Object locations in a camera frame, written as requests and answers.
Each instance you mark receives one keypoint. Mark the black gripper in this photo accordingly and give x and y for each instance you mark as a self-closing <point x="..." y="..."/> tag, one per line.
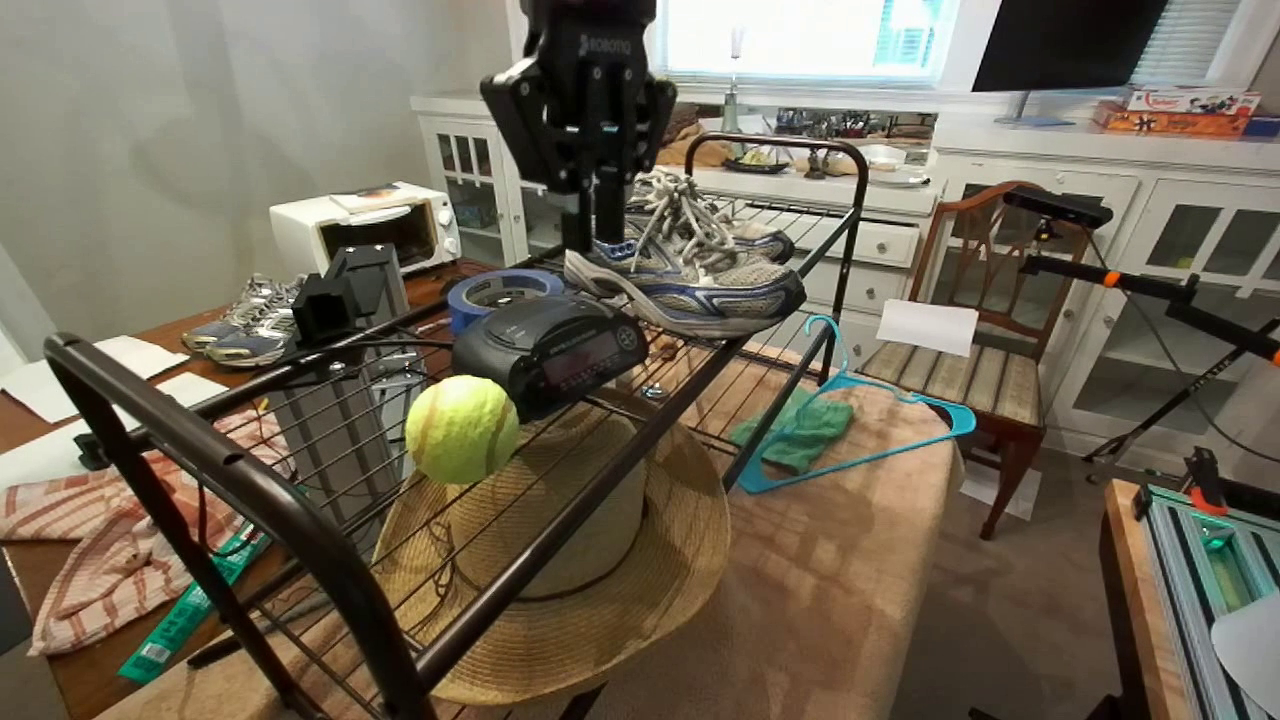
<point x="587" y="55"/>

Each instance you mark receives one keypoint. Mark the grey clock radio device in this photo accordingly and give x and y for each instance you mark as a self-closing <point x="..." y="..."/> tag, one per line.
<point x="546" y="353"/>

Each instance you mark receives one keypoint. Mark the black metal shoe rack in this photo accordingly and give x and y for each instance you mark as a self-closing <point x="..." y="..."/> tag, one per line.
<point x="201" y="440"/>

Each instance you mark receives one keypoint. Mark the brown wicker basket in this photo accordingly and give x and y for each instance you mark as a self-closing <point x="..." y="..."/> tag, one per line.
<point x="683" y="143"/>

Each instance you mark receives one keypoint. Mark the blue tape roll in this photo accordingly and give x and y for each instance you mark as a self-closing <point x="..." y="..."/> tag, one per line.
<point x="477" y="292"/>

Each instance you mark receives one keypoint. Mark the grey blue running shoe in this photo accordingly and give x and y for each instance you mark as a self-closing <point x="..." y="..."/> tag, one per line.
<point x="706" y="283"/>

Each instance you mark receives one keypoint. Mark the white toaster oven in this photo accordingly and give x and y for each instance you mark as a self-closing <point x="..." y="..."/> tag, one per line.
<point x="360" y="223"/>

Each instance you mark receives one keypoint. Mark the black grey gadget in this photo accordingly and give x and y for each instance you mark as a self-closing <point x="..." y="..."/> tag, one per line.
<point x="350" y="284"/>

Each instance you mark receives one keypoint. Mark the yellow-green tennis ball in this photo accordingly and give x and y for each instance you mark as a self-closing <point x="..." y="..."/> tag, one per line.
<point x="463" y="429"/>

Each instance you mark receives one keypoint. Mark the green cloth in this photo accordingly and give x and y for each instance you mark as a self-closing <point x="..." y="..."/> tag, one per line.
<point x="803" y="429"/>

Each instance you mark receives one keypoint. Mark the grey worn sneaker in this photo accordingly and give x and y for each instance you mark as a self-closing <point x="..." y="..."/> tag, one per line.
<point x="246" y="333"/>

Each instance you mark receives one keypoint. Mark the white paper card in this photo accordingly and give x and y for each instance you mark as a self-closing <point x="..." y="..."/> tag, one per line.
<point x="927" y="330"/>

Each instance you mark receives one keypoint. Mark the teal clothes hanger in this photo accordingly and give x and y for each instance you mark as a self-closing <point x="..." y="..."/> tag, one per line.
<point x="855" y="459"/>

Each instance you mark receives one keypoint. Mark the straw hat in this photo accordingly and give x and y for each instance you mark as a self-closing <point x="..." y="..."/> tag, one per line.
<point x="624" y="584"/>

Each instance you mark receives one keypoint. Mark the white paper sheet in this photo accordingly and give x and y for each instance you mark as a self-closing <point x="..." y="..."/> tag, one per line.
<point x="137" y="358"/>
<point x="189" y="388"/>

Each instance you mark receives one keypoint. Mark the wooden chair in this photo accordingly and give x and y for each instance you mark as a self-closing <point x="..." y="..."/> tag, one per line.
<point x="995" y="386"/>

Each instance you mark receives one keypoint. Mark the black flat screen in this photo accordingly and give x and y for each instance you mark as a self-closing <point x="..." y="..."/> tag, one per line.
<point x="1064" y="42"/>

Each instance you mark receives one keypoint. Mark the green tube package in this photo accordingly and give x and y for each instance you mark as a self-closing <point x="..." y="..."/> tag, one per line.
<point x="174" y="633"/>

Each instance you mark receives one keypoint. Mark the orange game box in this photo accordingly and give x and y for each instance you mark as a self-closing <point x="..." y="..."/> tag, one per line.
<point x="1175" y="118"/>

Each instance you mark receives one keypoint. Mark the pink striped cloth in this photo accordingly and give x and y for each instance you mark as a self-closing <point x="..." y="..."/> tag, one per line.
<point x="95" y="561"/>

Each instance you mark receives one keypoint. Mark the black tripod orange clamps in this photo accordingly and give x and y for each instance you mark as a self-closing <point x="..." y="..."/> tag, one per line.
<point x="1175" y="302"/>

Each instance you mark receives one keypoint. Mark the red black clamp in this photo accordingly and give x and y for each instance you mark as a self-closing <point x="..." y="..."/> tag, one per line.
<point x="1207" y="476"/>

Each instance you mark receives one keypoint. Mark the wooden side table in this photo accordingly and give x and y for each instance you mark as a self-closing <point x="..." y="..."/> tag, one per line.
<point x="1135" y="614"/>

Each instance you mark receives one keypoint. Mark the white round plate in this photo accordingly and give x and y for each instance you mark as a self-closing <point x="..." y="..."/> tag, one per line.
<point x="1258" y="654"/>

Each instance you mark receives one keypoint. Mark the teal aluminium rail frame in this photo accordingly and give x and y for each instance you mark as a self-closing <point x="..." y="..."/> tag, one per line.
<point x="1221" y="575"/>

